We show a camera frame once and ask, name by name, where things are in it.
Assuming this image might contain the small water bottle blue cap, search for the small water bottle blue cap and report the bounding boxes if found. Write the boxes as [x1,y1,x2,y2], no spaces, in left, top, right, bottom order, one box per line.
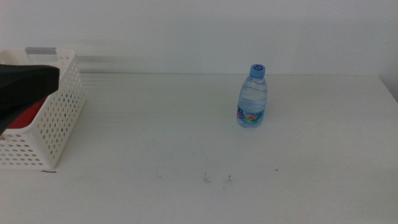
[236,63,268,129]

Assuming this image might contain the red cola can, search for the red cola can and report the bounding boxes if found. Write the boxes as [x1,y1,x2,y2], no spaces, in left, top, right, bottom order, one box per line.
[6,98,48,130]

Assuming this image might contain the white perforated plastic basket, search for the white perforated plastic basket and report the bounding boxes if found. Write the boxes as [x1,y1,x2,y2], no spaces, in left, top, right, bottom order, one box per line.
[0,46,85,170]

